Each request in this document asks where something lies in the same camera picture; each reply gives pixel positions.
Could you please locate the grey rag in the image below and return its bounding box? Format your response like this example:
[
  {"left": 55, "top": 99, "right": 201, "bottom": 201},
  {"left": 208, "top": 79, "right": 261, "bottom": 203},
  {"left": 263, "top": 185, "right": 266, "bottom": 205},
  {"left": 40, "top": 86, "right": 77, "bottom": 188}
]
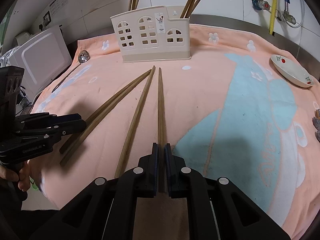
[{"left": 312, "top": 109, "right": 320, "bottom": 142}]

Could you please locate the wooden chopstick five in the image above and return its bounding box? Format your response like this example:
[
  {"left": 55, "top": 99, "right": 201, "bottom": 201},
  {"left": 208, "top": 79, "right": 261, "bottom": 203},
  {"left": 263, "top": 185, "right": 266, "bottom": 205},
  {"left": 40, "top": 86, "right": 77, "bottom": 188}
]
[{"left": 59, "top": 73, "right": 152, "bottom": 168}]

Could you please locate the white small dish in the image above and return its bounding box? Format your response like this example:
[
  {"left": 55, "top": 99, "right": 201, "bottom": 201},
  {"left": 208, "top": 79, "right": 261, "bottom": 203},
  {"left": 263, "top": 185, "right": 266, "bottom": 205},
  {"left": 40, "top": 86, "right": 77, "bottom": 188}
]
[{"left": 271, "top": 54, "right": 313, "bottom": 88}]

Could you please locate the person's left hand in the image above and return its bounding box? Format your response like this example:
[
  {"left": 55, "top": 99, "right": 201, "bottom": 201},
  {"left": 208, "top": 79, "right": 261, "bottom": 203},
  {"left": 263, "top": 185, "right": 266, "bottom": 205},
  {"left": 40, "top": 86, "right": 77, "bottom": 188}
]
[{"left": 1, "top": 161, "right": 30, "bottom": 192}]

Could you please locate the peach printed towel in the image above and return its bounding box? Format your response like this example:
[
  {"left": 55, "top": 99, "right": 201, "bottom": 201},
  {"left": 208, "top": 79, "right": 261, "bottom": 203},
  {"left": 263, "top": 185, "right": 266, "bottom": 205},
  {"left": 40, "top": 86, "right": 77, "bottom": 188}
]
[{"left": 33, "top": 24, "right": 319, "bottom": 239}]

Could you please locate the cream plastic utensil holder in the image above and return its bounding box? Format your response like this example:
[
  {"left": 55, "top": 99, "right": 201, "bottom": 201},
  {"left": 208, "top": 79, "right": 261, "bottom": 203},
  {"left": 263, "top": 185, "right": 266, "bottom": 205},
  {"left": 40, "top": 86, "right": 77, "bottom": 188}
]
[{"left": 110, "top": 5, "right": 191, "bottom": 62}]

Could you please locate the wooden chopstick six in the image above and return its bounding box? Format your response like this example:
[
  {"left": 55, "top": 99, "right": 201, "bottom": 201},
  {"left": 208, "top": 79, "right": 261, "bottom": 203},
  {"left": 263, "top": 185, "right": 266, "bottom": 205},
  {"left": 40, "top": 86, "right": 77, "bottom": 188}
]
[{"left": 114, "top": 66, "right": 156, "bottom": 178}]

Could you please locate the black wall socket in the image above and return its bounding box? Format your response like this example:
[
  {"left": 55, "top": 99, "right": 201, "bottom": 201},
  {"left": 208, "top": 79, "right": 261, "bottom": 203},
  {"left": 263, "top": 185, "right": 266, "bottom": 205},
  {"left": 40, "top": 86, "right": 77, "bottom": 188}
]
[{"left": 43, "top": 11, "right": 52, "bottom": 26}]

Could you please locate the white microwave oven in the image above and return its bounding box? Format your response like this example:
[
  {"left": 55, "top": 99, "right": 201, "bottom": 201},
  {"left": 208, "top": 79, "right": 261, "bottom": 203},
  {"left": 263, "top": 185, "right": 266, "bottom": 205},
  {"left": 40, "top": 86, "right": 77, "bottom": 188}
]
[{"left": 8, "top": 25, "right": 72, "bottom": 101}]

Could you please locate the yellow gas hose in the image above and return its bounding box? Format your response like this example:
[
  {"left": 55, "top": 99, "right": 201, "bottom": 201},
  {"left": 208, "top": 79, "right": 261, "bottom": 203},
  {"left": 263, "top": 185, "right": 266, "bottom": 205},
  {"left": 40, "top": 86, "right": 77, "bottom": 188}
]
[{"left": 268, "top": 0, "right": 278, "bottom": 36}]

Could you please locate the green mesh mat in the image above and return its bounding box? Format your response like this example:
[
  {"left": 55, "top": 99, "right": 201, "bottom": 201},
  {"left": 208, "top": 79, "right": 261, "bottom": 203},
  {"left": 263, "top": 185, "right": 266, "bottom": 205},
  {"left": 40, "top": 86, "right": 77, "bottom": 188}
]
[{"left": 29, "top": 177, "right": 40, "bottom": 191}]

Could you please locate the wooden chopstick four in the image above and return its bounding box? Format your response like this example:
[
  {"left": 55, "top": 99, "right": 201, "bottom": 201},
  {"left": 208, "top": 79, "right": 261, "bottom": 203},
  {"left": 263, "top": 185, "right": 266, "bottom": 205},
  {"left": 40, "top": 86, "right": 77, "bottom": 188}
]
[{"left": 59, "top": 70, "right": 151, "bottom": 154}]

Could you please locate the steel slotted spoon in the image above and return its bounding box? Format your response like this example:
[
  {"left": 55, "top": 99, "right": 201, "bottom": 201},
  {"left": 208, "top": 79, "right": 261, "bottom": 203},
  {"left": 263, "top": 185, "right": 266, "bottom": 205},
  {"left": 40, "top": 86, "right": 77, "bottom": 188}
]
[{"left": 52, "top": 50, "right": 91, "bottom": 93}]

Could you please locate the wooden chopstick nine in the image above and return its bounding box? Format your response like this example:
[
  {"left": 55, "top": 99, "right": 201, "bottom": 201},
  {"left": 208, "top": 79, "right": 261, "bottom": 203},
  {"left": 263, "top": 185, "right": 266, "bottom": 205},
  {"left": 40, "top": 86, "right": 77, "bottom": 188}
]
[{"left": 180, "top": 0, "right": 195, "bottom": 18}]

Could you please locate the wooden chopstick ten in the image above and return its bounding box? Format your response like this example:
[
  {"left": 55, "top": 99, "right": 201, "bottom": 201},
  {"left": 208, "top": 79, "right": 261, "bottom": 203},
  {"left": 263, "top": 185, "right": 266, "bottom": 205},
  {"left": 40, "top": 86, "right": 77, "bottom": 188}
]
[{"left": 157, "top": 68, "right": 165, "bottom": 192}]

